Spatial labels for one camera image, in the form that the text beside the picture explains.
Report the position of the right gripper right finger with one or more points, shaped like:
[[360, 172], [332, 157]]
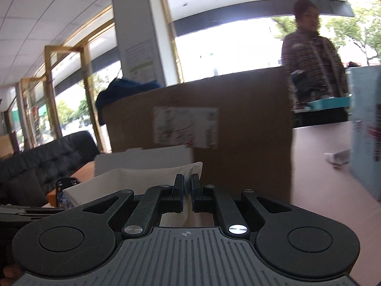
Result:
[[218, 202]]

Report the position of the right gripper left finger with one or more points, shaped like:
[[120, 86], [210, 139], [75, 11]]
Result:
[[149, 207]]

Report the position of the white cloth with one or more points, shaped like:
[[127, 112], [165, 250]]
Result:
[[140, 181]]

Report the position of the white corrugated plastic bin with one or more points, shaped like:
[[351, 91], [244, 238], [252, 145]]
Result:
[[143, 159]]

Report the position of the large brown cardboard box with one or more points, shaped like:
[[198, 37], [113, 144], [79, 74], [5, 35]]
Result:
[[238, 125]]

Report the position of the orange box black ribbon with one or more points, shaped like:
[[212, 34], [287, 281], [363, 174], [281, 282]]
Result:
[[57, 198]]

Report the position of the blue cloth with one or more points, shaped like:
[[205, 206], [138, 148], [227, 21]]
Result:
[[120, 88]]

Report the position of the black leather sofa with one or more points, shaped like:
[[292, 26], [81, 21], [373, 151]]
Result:
[[27, 178]]

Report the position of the crumpled white paper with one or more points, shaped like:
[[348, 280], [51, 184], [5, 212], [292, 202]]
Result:
[[337, 159]]

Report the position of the person's handheld black gripper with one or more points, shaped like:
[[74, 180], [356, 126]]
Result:
[[301, 84]]

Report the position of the teal flat box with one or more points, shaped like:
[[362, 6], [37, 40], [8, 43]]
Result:
[[329, 103]]

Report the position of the person in plaid jacket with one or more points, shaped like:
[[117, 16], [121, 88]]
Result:
[[305, 49]]

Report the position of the light blue printed box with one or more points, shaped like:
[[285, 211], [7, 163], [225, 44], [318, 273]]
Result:
[[364, 163]]

